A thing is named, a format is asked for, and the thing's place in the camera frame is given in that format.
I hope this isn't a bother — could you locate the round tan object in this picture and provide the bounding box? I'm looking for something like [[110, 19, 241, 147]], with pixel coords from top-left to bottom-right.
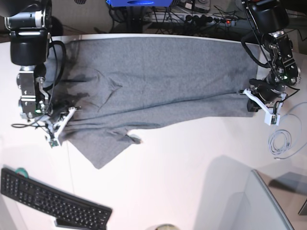
[[154, 223, 179, 230]]

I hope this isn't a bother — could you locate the black computer keyboard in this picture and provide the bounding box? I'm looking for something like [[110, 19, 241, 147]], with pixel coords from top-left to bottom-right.
[[0, 168, 112, 230]]

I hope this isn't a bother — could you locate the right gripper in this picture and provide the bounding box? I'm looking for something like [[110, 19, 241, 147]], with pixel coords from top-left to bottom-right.
[[35, 105, 72, 129]]

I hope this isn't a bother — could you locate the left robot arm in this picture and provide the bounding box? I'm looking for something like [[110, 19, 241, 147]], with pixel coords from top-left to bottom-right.
[[241, 0, 300, 114]]

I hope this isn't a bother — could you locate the green tape roll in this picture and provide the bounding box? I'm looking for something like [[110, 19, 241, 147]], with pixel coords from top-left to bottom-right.
[[15, 168, 29, 178]]

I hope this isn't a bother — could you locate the grey t-shirt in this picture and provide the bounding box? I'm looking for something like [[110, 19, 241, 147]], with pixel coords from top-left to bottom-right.
[[53, 37, 258, 169]]

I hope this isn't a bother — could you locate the coiled white cable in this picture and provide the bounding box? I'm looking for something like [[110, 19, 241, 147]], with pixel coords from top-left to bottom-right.
[[267, 102, 307, 160]]

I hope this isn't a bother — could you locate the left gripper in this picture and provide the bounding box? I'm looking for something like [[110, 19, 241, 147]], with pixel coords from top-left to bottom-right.
[[247, 78, 286, 113]]

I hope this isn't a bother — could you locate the white power strip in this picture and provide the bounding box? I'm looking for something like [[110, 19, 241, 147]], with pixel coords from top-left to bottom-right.
[[144, 12, 239, 26]]

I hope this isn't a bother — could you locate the blue box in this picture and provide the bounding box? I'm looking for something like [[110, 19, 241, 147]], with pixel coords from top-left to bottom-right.
[[106, 0, 173, 7]]

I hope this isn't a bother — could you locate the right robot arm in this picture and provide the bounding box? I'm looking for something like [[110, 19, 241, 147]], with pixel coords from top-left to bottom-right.
[[0, 0, 69, 130]]

